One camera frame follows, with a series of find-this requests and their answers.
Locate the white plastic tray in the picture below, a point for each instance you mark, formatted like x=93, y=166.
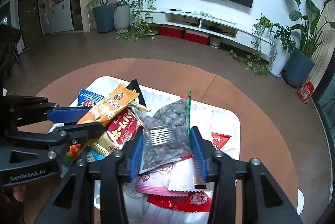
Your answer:
x=219, y=126

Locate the red snack packet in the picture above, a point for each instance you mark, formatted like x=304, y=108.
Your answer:
x=194, y=202

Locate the red paper bag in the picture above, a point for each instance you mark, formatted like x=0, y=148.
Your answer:
x=305, y=92

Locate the clear bag of seeds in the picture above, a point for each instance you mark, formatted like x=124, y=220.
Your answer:
x=166, y=135

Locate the black snack packet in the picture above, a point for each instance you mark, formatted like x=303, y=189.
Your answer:
x=134, y=86

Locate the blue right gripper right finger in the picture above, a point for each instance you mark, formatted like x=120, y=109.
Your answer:
x=198, y=148

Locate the red box left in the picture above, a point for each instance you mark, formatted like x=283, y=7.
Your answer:
x=172, y=31

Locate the beige red biscuit packet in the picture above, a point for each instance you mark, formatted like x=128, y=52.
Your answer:
x=122, y=129

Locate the light blue chips bag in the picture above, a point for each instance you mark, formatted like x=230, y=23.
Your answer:
x=90, y=155

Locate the large plant dark pot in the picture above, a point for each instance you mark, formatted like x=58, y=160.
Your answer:
x=300, y=62

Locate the dark blue snack bag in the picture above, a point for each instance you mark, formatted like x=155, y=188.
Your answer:
x=88, y=99

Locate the pink white snack packet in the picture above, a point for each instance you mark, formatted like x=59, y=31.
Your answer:
x=156, y=182

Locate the white sachet packet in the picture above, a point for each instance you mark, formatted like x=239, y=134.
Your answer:
x=185, y=177

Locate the person left hand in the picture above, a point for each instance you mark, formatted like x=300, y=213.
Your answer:
x=19, y=193

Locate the red box right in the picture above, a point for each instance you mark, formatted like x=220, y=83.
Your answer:
x=194, y=36

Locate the white robot vacuum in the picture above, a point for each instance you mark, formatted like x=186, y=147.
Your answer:
x=300, y=204

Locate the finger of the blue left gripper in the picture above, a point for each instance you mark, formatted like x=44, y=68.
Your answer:
x=66, y=115
x=66, y=136

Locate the red box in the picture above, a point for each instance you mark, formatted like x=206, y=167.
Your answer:
x=172, y=31
x=194, y=36

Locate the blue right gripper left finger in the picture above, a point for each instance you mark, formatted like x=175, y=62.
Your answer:
x=136, y=155

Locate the plant in grey pot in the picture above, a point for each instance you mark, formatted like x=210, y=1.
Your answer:
x=121, y=15

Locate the white tv cabinet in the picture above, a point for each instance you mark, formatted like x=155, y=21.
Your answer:
x=232, y=33

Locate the orange lollipop packet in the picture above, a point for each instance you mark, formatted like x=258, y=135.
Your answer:
x=104, y=112

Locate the trailing plant white pot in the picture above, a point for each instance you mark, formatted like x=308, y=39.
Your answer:
x=272, y=43

